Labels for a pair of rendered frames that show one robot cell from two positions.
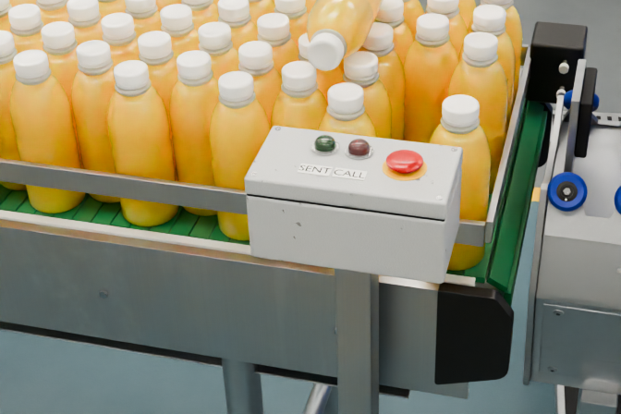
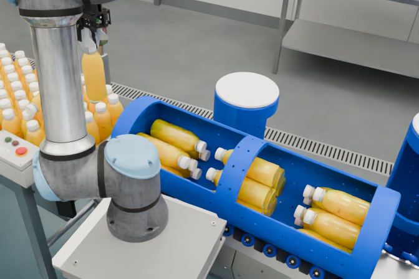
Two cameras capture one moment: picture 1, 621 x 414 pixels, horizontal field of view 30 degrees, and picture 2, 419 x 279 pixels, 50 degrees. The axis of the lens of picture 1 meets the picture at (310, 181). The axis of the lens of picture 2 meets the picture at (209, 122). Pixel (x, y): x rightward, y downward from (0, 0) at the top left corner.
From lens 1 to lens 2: 0.98 m
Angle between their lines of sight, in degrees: 10
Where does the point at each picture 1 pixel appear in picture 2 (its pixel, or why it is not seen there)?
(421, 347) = (53, 203)
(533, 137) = not seen: hidden behind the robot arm
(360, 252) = (7, 173)
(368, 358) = (25, 202)
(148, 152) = not seen: outside the picture
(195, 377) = not seen: hidden behind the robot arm
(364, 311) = (20, 189)
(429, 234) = (19, 174)
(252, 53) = (21, 103)
